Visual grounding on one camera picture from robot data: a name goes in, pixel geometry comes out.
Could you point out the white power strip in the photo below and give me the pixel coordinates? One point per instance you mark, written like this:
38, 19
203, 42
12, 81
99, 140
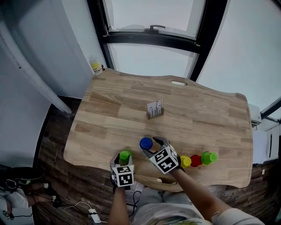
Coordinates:
94, 215

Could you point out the person's left forearm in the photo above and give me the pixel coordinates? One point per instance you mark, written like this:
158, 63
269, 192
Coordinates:
119, 204

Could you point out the clear bottle with yellow label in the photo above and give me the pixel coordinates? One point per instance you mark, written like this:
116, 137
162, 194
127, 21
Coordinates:
96, 66

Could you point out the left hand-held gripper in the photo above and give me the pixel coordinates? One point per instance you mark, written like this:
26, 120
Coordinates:
123, 176

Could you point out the blue plastic cup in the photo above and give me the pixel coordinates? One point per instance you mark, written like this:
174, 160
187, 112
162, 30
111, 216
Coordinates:
146, 143

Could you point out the yellow plastic cup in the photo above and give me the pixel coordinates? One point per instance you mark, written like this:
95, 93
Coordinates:
185, 161

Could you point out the red plastic cup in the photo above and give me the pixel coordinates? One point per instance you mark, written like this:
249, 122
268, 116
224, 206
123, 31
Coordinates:
196, 160

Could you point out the person's white shirt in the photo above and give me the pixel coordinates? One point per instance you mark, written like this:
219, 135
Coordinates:
197, 216

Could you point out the person's right forearm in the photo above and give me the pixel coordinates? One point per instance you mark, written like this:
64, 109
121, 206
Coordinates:
195, 191

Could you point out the person's light trousers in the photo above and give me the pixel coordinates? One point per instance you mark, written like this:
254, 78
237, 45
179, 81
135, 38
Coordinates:
158, 198

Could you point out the black window frame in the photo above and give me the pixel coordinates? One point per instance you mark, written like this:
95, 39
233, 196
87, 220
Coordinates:
151, 41

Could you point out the white pipe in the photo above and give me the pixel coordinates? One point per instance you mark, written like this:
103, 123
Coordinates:
33, 70

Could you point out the wooden card holder with cards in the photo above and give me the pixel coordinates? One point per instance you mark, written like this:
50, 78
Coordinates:
155, 109

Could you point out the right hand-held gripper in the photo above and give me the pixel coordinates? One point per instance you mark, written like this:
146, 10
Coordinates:
165, 161

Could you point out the white air conditioner unit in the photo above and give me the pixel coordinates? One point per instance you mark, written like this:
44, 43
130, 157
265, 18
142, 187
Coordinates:
255, 114

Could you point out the green plastic cup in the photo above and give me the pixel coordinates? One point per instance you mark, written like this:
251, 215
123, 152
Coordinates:
125, 156
208, 157

